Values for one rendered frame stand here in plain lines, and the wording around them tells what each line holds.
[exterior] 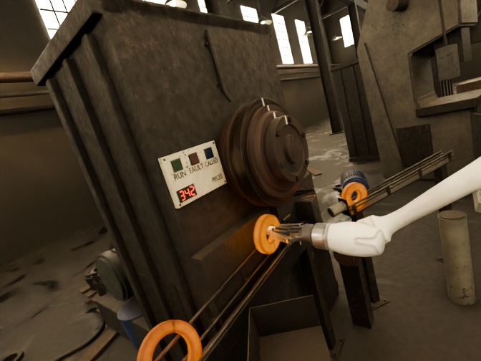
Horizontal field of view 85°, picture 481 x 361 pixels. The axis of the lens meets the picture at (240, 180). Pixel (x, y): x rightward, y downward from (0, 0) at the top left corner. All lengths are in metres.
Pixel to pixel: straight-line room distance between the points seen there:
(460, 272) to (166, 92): 1.70
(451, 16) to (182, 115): 3.00
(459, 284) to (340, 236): 1.12
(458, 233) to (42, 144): 6.85
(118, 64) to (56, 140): 6.16
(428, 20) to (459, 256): 2.47
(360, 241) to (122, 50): 0.93
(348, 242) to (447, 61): 2.66
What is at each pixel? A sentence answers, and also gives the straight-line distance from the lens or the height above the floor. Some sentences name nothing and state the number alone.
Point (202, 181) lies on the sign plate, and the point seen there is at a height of 1.11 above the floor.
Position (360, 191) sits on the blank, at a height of 0.72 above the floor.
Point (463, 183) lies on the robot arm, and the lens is 0.87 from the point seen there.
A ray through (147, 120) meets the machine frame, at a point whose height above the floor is 1.37.
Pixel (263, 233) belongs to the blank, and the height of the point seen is 0.86.
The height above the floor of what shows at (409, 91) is 1.09.
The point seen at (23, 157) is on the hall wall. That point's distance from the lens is 6.87.
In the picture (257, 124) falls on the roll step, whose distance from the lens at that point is 1.04.
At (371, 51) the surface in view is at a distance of 3.80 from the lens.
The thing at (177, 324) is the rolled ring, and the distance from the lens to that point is 0.90.
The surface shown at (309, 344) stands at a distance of 0.93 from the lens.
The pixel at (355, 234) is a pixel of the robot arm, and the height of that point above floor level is 0.86.
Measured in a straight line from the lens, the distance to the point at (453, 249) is 1.80.
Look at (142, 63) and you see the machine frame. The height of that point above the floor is 1.55.
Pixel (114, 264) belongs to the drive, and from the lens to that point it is 2.02.
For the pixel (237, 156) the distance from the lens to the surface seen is 0.99.
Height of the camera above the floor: 1.27
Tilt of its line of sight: 12 degrees down
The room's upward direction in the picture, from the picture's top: 16 degrees counter-clockwise
